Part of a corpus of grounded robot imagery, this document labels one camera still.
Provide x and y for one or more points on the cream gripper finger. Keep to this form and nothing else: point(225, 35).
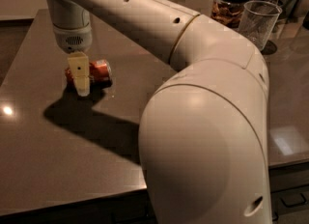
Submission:
point(79, 68)

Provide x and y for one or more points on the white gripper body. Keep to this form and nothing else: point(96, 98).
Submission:
point(72, 40)

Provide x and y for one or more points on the red coke can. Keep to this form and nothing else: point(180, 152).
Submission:
point(100, 73)

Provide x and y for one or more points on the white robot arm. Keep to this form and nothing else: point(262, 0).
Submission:
point(203, 134)

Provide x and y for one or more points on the glass jar with black lid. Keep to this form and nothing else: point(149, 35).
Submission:
point(228, 12)

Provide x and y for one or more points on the clear plastic cup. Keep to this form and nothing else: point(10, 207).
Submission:
point(258, 20)

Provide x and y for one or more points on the black drawer handle right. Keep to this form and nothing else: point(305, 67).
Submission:
point(294, 200)

